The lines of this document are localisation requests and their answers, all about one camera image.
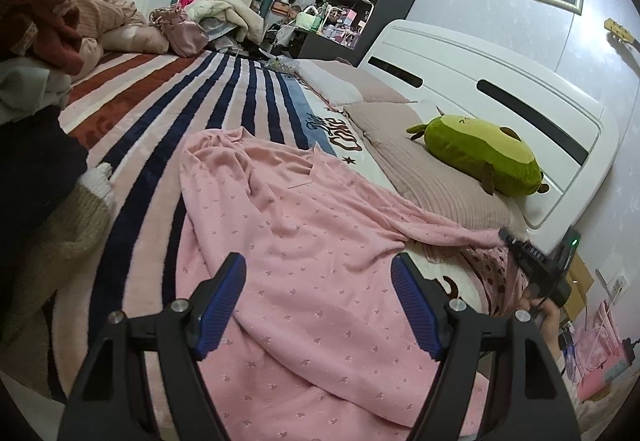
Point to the guitar headstock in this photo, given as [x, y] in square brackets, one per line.
[620, 33]

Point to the cardboard box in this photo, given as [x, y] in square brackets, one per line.
[580, 286]

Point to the person's right hand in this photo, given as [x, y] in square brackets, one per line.
[542, 321]

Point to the pink satin bag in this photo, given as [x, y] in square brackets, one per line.
[182, 31]

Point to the taupe ribbed pillow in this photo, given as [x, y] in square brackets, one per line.
[365, 81]
[430, 181]

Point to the white cloth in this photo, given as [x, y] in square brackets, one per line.
[30, 86]

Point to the pink patterned garment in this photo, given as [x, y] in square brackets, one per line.
[310, 261]

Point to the pink polka dot cloth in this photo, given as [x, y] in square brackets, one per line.
[495, 271]

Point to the green avocado plush toy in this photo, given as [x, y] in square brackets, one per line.
[480, 151]

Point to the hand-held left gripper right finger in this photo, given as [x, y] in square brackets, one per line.
[417, 308]

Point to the red knit sweater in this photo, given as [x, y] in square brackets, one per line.
[45, 16]

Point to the wall outlet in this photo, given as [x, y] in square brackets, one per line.
[617, 283]

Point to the pink plastic bag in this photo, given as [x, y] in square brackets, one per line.
[600, 351]

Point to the white pillow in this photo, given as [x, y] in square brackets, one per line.
[330, 88]

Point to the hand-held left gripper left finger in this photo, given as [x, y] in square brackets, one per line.
[220, 308]

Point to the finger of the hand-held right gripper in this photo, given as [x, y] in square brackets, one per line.
[515, 243]

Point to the white bed headboard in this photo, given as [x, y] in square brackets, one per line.
[450, 56]

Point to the pink quilt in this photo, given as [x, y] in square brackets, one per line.
[125, 21]

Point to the dark navy cloth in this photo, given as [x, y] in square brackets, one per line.
[35, 166]

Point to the striped plush blanket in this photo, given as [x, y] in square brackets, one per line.
[150, 131]

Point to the cream fleece blanket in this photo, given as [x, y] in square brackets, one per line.
[230, 11]

